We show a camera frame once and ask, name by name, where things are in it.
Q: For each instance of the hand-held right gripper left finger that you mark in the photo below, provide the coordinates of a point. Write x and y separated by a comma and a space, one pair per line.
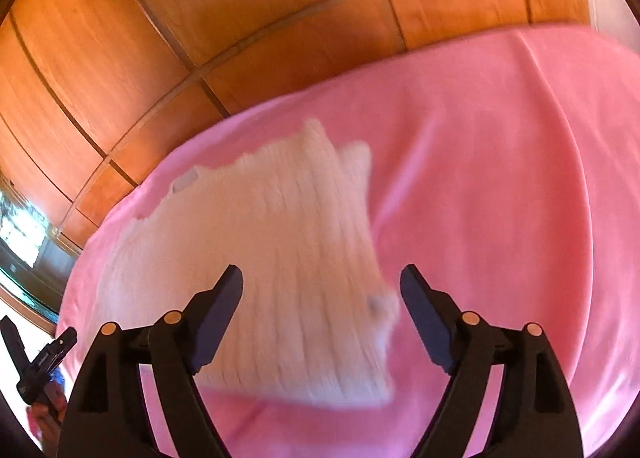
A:
220, 318

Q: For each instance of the person's left hand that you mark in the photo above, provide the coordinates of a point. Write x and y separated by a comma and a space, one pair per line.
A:
50, 413

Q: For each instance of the pink blanket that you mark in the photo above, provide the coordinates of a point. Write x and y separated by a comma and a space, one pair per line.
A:
500, 162

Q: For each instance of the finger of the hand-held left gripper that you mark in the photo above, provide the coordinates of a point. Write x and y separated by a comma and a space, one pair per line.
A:
14, 345
57, 350

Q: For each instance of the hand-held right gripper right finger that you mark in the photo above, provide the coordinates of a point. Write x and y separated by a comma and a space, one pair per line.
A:
425, 318

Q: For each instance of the wooden headboard panel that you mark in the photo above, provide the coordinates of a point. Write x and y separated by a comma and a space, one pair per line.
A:
200, 37

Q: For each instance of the cream knitted sweater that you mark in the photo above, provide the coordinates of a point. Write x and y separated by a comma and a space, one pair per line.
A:
275, 228

